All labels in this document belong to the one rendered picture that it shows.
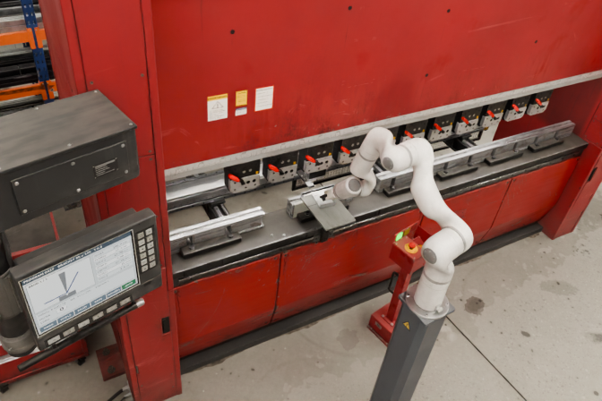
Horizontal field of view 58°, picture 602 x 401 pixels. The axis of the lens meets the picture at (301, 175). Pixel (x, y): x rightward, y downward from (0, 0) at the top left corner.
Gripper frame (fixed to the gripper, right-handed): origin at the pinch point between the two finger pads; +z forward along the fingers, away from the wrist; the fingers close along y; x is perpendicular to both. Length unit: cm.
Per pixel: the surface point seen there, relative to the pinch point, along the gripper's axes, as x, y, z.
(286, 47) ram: -57, 29, -58
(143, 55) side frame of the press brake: -44, 88, -88
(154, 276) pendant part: 23, 94, -50
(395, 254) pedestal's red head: 36, -37, 15
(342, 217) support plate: 11.4, -4.4, -1.0
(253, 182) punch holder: -12.1, 40.2, -8.5
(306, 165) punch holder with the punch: -16.5, 11.6, -8.0
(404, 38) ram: -61, -32, -51
